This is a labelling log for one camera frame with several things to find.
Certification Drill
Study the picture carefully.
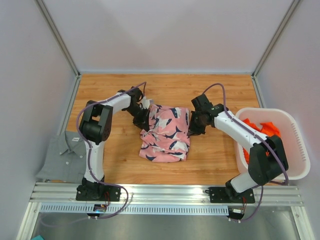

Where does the teal object at bottom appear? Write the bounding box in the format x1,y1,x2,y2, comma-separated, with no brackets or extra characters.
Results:
30,235,44,240

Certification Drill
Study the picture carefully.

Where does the left aluminium frame post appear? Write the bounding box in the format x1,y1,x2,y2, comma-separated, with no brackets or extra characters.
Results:
34,0,81,77

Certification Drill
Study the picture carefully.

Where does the purple cable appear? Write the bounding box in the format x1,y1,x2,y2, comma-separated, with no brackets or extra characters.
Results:
202,83,290,223
76,81,148,221

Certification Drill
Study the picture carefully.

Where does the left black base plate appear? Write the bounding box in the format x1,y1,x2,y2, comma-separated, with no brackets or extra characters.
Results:
75,185,121,202

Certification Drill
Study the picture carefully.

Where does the white laundry basket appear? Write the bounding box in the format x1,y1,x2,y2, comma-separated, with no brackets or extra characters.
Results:
235,107,311,181

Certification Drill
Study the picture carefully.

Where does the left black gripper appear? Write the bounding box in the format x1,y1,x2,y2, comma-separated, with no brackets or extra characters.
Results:
125,105,151,133

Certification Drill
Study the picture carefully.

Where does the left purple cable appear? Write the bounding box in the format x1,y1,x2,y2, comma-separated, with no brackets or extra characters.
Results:
76,81,148,221

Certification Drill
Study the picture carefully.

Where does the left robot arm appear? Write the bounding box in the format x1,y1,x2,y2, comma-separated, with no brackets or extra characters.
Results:
76,82,150,201

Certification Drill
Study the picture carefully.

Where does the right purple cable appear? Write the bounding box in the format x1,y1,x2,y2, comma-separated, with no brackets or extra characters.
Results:
202,83,290,223

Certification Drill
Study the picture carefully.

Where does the orange garment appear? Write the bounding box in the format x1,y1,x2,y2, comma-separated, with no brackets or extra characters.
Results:
241,118,282,165

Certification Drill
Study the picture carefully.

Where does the pink patterned garment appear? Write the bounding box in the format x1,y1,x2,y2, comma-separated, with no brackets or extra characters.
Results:
139,104,191,163

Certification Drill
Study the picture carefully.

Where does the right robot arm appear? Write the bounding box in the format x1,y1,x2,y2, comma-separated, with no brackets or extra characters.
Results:
188,94,289,203

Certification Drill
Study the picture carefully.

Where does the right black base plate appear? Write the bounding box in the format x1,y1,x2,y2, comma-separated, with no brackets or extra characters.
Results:
205,186,256,204

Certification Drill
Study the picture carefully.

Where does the grey shirt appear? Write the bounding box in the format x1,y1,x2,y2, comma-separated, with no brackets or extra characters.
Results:
36,131,87,184

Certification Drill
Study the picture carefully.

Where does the slotted cable duct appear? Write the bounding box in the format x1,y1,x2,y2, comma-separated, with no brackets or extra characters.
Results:
39,203,229,216

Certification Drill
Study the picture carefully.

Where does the aluminium front rail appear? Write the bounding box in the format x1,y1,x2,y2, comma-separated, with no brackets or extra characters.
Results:
29,182,304,207

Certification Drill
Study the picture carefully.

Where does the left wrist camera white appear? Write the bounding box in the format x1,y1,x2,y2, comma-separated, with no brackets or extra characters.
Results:
140,97,154,109

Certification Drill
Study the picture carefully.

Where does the aluminium frame post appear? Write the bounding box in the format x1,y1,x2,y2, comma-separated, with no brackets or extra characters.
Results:
34,0,81,77
251,0,302,80

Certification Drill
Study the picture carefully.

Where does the right aluminium frame post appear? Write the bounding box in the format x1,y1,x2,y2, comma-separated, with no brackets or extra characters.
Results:
251,0,302,80

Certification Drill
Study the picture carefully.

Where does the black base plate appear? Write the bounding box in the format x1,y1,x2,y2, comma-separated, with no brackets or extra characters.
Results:
75,185,121,202
205,186,256,204

